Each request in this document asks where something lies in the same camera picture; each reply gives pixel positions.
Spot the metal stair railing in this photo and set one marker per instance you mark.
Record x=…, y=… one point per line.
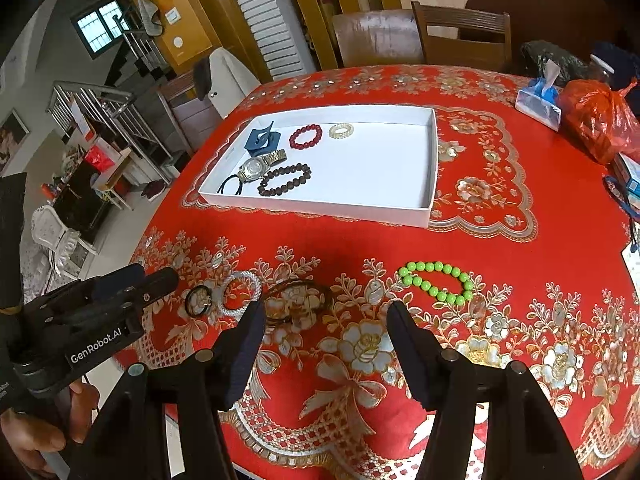
x=114, y=109

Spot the window with dark frame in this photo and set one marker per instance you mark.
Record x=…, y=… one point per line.
x=100, y=26

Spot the red floral tablecloth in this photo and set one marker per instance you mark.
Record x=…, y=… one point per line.
x=522, y=260

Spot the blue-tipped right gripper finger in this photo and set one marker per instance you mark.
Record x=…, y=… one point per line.
x=112, y=284

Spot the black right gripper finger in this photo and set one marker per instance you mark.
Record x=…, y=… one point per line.
x=128, y=438
x=525, y=439
x=155, y=287

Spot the blue earring card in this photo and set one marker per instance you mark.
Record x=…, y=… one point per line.
x=262, y=141

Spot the blue tissue pack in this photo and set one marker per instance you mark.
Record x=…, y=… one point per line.
x=538, y=100

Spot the blue white box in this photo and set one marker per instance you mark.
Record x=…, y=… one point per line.
x=627, y=172

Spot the silver metal wristwatch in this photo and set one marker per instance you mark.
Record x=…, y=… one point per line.
x=256, y=167

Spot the dark wooden chair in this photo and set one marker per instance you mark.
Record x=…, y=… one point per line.
x=464, y=37

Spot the silver twisted bangle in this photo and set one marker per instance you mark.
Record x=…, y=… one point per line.
x=236, y=291

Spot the brown leather chair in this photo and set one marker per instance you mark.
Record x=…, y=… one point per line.
x=378, y=38

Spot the red plastic bag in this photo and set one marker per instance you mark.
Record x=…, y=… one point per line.
x=601, y=118

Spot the white ornate chair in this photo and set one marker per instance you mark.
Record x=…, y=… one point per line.
x=50, y=232

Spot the person's left hand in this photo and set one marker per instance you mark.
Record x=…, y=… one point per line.
x=28, y=436

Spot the white shallow tray box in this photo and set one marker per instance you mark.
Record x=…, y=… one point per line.
x=366, y=162

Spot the black plastic bag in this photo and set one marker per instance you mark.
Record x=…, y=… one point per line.
x=535, y=55

